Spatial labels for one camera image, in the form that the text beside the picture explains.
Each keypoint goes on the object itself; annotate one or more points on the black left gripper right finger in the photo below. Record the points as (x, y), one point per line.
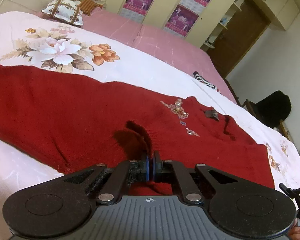
(234, 205)

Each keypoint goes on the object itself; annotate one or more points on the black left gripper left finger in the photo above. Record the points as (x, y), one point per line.
(61, 206)

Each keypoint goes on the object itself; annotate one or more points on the red knitted sweater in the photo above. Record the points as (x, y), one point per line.
(70, 122)

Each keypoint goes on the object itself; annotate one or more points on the person's right hand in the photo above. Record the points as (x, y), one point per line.
(294, 233)

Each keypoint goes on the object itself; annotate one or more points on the black chair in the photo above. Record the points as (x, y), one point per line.
(274, 108)

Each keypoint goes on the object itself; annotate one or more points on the black white striped cloth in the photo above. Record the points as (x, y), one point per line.
(199, 78)

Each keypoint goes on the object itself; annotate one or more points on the cream corner shelf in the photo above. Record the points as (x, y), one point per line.
(221, 26)

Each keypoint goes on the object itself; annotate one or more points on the white floral quilt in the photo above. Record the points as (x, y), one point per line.
(20, 43)

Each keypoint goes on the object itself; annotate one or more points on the brown wooden door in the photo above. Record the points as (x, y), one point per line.
(241, 33)

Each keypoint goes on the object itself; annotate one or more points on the pink bed sheet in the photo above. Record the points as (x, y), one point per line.
(161, 61)

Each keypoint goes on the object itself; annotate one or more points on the floral brown-striped pillow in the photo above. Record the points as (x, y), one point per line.
(64, 10)

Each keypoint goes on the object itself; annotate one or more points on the orange patterned pillow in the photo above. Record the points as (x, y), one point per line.
(87, 6)

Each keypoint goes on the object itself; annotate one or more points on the purple poster upper left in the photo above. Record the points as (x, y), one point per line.
(135, 10)

